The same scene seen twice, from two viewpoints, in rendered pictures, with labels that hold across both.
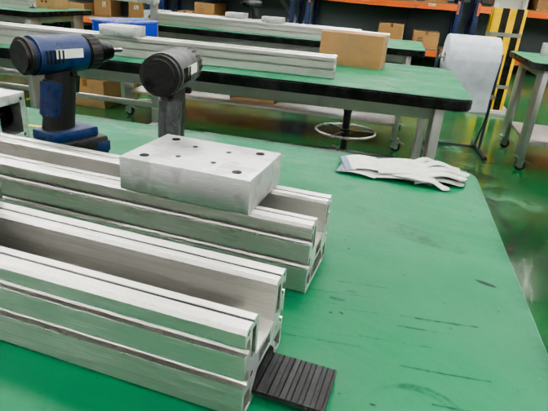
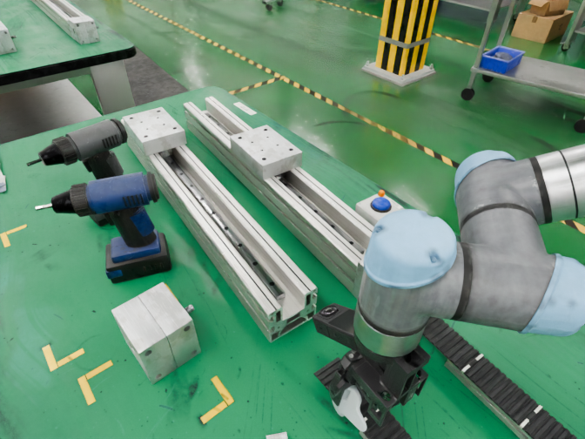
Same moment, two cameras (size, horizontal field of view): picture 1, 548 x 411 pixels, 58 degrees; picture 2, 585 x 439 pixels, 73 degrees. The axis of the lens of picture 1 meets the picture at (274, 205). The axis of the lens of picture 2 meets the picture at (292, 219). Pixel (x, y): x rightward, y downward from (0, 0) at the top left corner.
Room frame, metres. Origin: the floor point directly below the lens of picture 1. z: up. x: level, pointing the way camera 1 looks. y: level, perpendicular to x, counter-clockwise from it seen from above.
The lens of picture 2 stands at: (1.06, 0.96, 1.40)
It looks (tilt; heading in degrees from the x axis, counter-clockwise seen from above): 41 degrees down; 218
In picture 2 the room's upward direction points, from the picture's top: 1 degrees clockwise
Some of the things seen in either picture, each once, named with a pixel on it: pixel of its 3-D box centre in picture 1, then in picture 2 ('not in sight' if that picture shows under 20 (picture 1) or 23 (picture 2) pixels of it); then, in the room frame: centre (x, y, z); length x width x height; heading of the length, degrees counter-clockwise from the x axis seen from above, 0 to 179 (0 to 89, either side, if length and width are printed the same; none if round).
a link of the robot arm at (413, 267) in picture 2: not in sight; (406, 272); (0.79, 0.89, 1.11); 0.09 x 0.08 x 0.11; 117
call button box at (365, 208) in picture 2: not in sight; (376, 217); (0.41, 0.68, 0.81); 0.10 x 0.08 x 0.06; 163
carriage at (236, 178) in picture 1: (203, 180); (155, 134); (0.55, 0.09, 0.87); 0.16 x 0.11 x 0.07; 73
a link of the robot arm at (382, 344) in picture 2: not in sight; (391, 318); (0.79, 0.89, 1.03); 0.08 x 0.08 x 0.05
